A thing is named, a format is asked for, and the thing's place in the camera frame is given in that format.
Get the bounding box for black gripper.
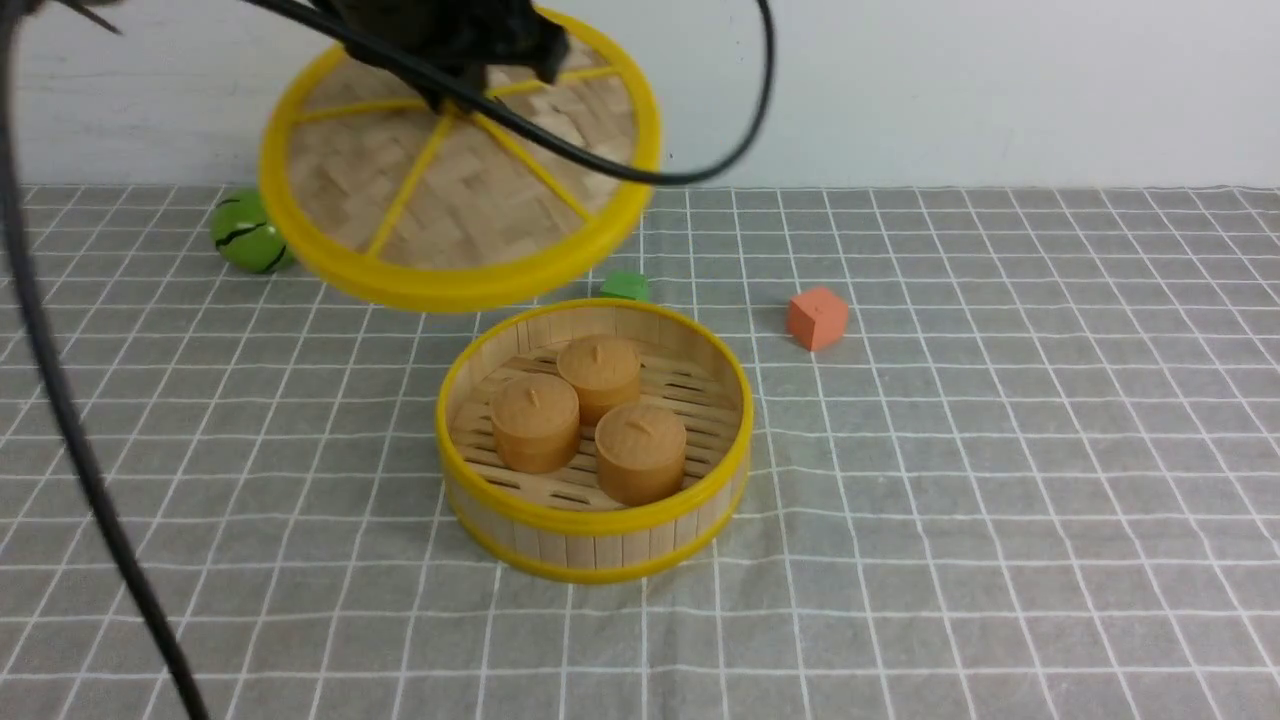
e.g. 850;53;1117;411
325;1;570;96

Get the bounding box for yellow woven bamboo steamer lid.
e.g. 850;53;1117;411
259;45;653;313

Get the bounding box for yellow bamboo steamer basket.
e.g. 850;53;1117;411
435;299;754;584

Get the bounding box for green toy apple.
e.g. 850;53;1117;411
210;188;294;275

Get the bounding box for green block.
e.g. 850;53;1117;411
598;272;650;302

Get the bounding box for back brown toy bun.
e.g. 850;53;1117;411
556;334;643;427

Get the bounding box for brown toy bun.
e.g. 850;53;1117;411
556;334;643;427
492;374;580;474
595;402;689;507

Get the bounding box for left brown toy bun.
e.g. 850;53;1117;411
492;374;580;474

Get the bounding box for right brown toy bun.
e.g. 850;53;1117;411
595;402;689;507

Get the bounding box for orange cube block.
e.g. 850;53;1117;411
786;286;850;354

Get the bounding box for grey checked tablecloth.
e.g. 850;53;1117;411
20;186;1279;719

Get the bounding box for black cable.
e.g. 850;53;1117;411
0;0;777;720

